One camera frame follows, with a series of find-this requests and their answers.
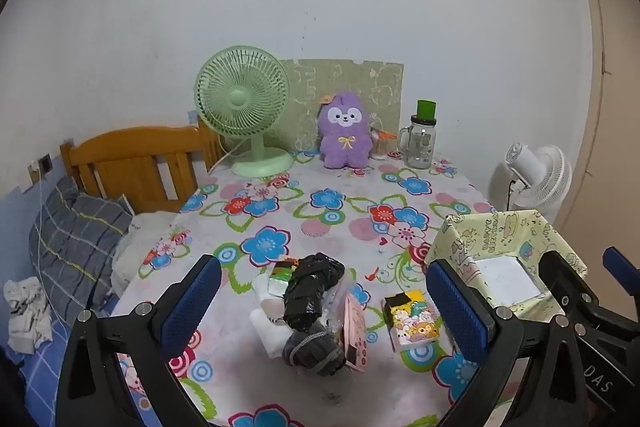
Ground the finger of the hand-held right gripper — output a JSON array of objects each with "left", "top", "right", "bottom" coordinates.
[
  {"left": 602, "top": 247, "right": 640, "bottom": 308},
  {"left": 539, "top": 250, "right": 608, "bottom": 333}
]

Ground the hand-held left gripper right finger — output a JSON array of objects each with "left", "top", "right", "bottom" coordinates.
[{"left": 425, "top": 258, "right": 589, "bottom": 427}]

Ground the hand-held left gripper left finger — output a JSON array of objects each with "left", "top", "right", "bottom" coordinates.
[{"left": 56, "top": 253, "right": 223, "bottom": 427}]

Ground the yellow cartoon paper box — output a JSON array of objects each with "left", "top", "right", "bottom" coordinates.
[{"left": 425, "top": 209, "right": 588, "bottom": 320}]

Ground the beige cloth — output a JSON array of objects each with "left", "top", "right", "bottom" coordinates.
[{"left": 261, "top": 297, "right": 288, "bottom": 323}]

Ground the green orange tissue pack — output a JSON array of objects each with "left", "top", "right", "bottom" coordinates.
[{"left": 267, "top": 258, "right": 301, "bottom": 300}]

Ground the pink wet wipes pack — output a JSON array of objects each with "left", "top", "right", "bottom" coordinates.
[{"left": 320, "top": 279, "right": 370, "bottom": 373}]

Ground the black plastic bag bundle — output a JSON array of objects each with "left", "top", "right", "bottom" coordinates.
[{"left": 283, "top": 253, "right": 347, "bottom": 333}]

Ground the grey knit cloth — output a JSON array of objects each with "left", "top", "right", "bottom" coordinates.
[{"left": 281, "top": 327, "right": 351, "bottom": 377}]

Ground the white blanket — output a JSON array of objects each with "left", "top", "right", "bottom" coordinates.
[{"left": 111, "top": 211, "right": 176, "bottom": 298}]

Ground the white floor fan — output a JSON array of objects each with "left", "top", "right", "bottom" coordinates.
[{"left": 487, "top": 142, "right": 573, "bottom": 223}]

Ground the grey plaid pillow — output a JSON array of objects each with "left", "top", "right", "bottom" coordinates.
[{"left": 29, "top": 177, "right": 135, "bottom": 323}]

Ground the floral tablecloth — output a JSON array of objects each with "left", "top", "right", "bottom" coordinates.
[{"left": 107, "top": 152, "right": 551, "bottom": 427}]

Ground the blue checked bed sheet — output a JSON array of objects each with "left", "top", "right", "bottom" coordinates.
[{"left": 0, "top": 317, "right": 151, "bottom": 427}]

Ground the crumpled white printed cloth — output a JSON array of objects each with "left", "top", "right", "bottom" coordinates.
[{"left": 4, "top": 277, "right": 53, "bottom": 354}]

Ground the wooden bed headboard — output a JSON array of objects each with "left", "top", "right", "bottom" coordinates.
[{"left": 60, "top": 119, "right": 223, "bottom": 214}]

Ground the glass jar with green lid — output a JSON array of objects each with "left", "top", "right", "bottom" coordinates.
[{"left": 398, "top": 99, "right": 439, "bottom": 170}]

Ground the cotton swab container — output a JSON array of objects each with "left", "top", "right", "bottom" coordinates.
[{"left": 371, "top": 127, "right": 398, "bottom": 160}]

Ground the purple plush toy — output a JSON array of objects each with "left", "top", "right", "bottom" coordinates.
[{"left": 318, "top": 91, "right": 373, "bottom": 170}]

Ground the green desk fan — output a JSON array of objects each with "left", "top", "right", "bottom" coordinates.
[{"left": 195, "top": 46, "right": 296, "bottom": 178}]

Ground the green patterned board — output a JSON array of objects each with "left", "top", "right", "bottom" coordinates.
[{"left": 277, "top": 58, "right": 405, "bottom": 154}]

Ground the white fan cord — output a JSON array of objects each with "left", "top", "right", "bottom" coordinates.
[{"left": 206, "top": 141, "right": 242, "bottom": 175}]

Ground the beige door frame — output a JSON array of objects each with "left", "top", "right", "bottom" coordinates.
[{"left": 570, "top": 0, "right": 640, "bottom": 248}]

